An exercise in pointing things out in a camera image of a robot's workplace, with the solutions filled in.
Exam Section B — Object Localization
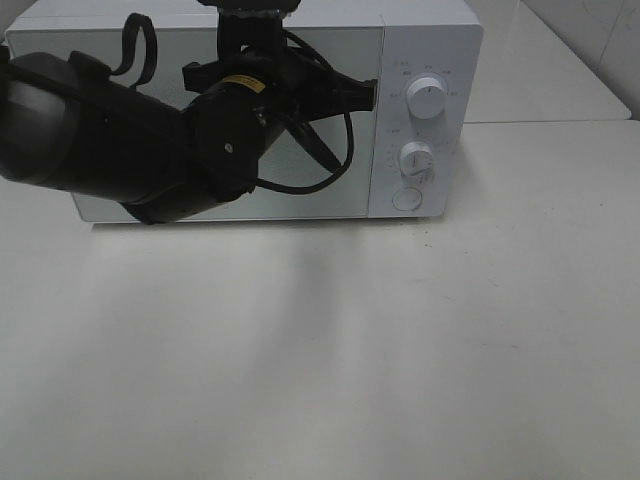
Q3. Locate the white microwave oven body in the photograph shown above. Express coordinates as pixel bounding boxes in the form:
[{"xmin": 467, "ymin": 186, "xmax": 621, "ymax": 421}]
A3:
[{"xmin": 6, "ymin": 1, "xmax": 483, "ymax": 218}]

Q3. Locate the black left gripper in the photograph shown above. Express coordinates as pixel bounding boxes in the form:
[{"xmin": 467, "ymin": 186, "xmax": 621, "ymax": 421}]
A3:
[{"xmin": 182, "ymin": 1, "xmax": 376, "ymax": 121}]

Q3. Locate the white microwave door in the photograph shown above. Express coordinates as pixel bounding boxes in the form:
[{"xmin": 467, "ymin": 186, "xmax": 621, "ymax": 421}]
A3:
[{"xmin": 7, "ymin": 26, "xmax": 382, "ymax": 221}]

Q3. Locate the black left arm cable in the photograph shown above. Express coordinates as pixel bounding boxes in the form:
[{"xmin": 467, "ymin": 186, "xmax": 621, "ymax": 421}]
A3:
[{"xmin": 252, "ymin": 29, "xmax": 356, "ymax": 194}]

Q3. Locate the round white door-release button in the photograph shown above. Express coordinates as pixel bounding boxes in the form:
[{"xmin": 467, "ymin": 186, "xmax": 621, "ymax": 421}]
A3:
[{"xmin": 392, "ymin": 187, "xmax": 423, "ymax": 212}]

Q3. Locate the white microwave knob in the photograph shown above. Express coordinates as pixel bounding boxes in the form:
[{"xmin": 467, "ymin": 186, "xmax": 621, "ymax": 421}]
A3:
[
  {"xmin": 398, "ymin": 141, "xmax": 435, "ymax": 184},
  {"xmin": 406, "ymin": 73, "xmax": 448, "ymax": 120}
]

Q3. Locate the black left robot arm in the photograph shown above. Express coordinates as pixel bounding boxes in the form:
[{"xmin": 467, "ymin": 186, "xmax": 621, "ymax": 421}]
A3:
[{"xmin": 1, "ymin": 1, "xmax": 377, "ymax": 225}]

